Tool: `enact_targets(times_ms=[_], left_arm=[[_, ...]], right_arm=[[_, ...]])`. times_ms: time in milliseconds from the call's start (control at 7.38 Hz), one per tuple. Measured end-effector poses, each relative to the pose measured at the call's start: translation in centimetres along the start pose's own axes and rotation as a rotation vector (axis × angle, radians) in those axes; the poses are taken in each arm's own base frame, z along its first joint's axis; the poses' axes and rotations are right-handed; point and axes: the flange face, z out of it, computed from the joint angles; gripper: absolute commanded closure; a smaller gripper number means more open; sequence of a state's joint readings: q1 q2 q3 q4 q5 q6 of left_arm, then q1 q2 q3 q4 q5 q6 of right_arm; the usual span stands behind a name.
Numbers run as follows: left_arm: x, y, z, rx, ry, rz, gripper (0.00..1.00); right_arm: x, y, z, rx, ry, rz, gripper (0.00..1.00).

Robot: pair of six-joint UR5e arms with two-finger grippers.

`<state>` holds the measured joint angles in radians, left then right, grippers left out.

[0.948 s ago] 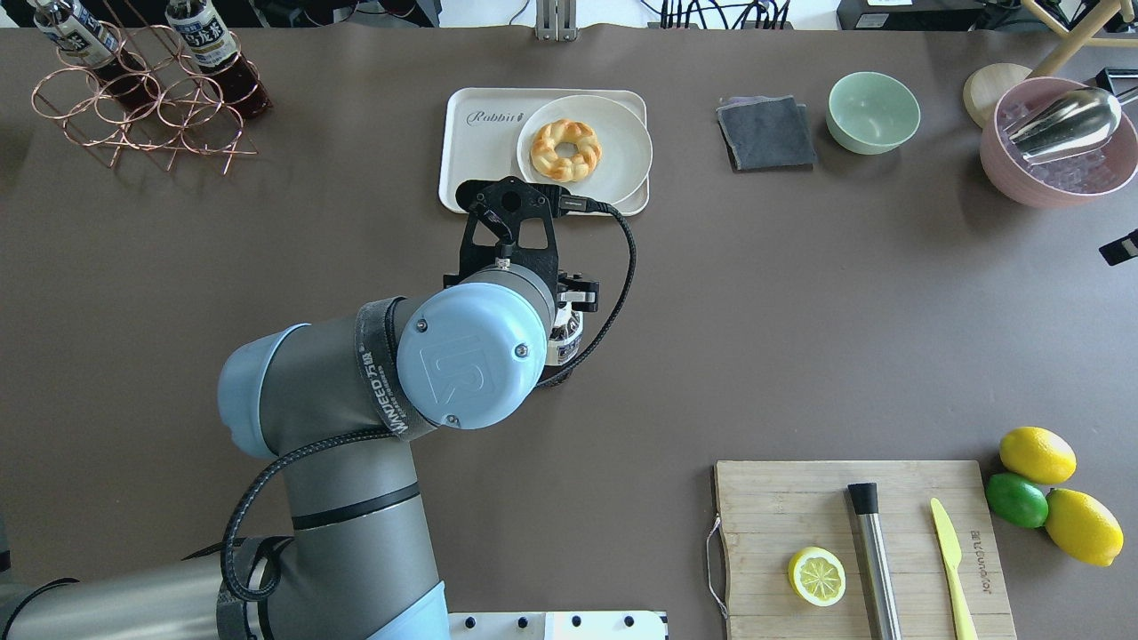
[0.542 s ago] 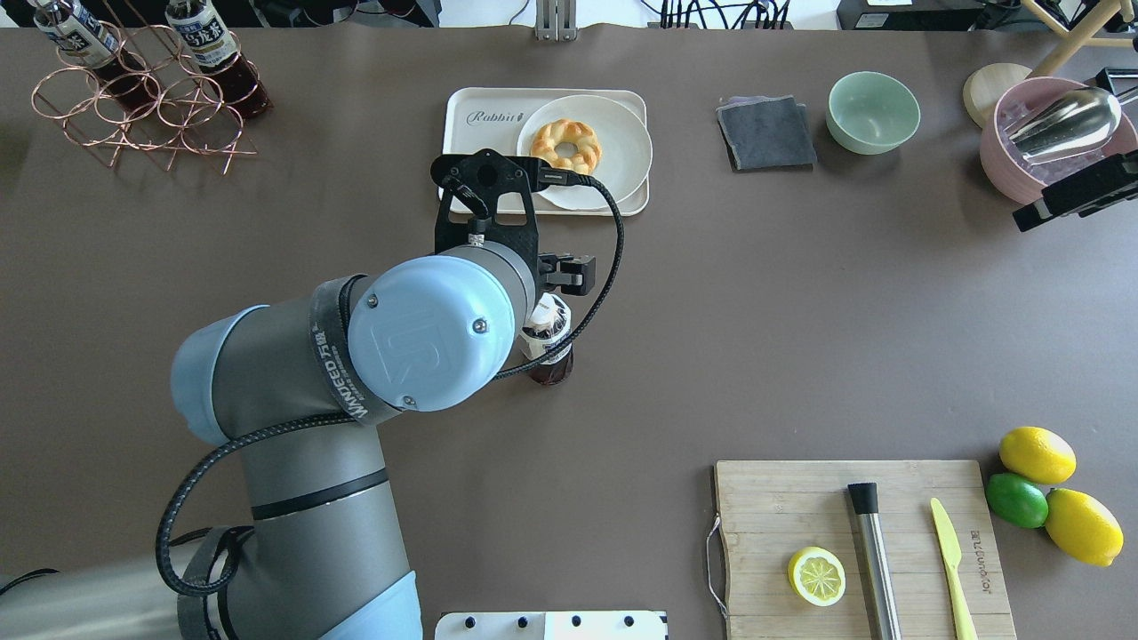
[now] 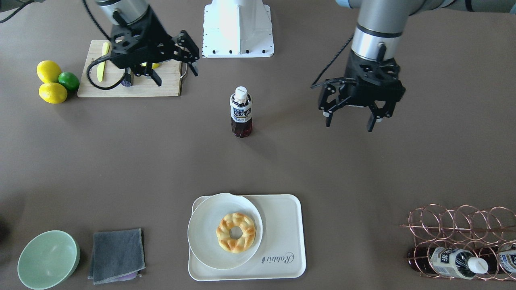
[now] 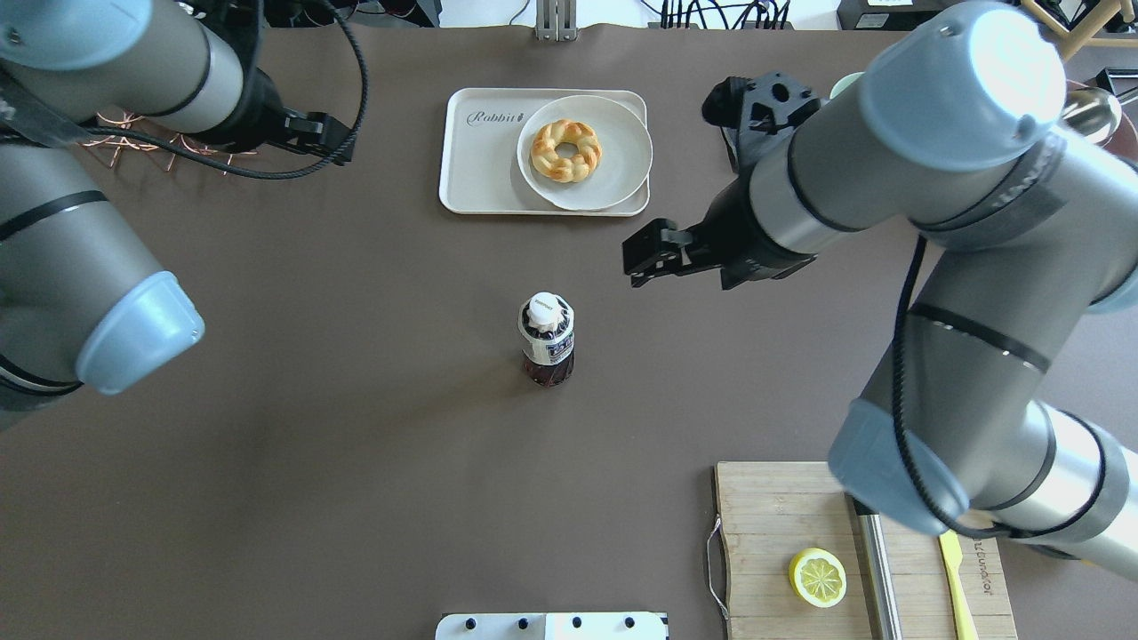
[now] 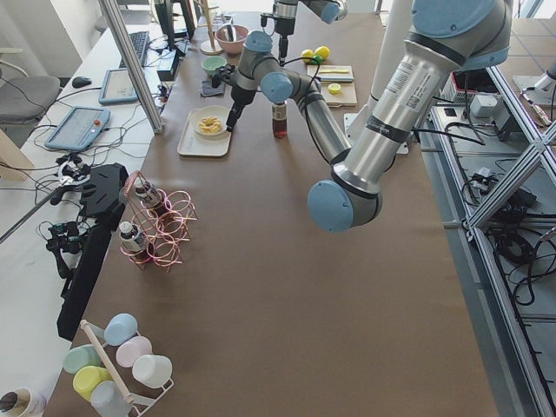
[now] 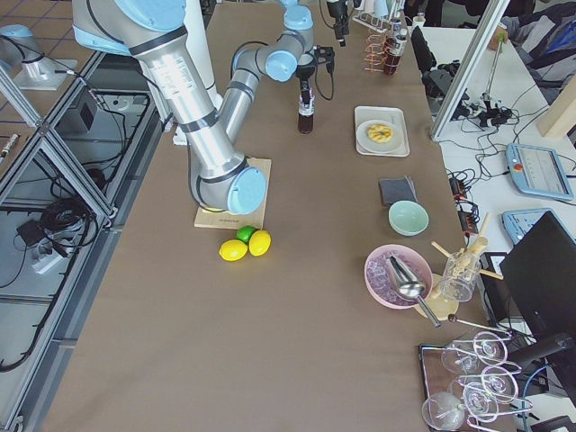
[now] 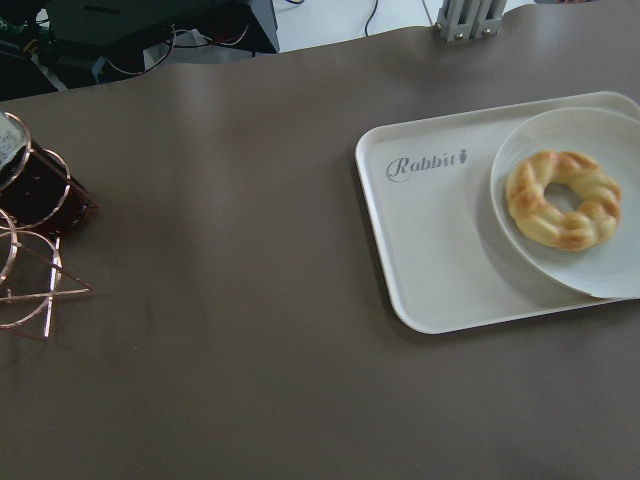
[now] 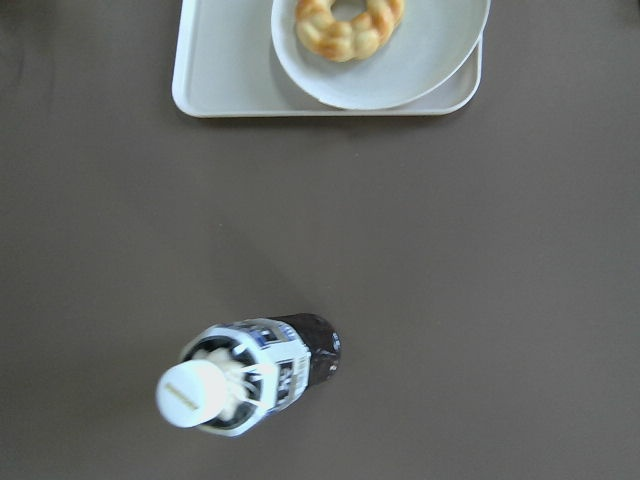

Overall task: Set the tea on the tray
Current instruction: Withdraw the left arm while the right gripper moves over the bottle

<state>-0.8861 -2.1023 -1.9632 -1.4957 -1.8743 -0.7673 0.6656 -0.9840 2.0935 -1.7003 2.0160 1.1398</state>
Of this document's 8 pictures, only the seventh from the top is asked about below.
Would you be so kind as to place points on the cream serving tray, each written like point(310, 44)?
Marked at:
point(446, 261)

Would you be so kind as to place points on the glazed braided donut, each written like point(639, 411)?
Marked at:
point(592, 223)

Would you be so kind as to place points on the white round plate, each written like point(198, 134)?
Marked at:
point(609, 270)

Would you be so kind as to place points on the copper wire bottle rack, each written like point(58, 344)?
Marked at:
point(33, 278)

